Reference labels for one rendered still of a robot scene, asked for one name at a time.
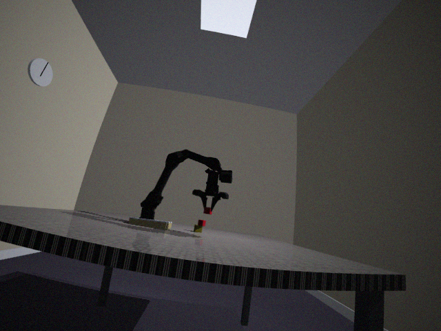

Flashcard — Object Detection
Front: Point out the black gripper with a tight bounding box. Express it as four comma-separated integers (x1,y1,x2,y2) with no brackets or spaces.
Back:
192,180,229,211

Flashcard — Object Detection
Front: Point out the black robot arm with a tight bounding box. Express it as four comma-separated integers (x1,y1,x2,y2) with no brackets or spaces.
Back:
139,149,232,219

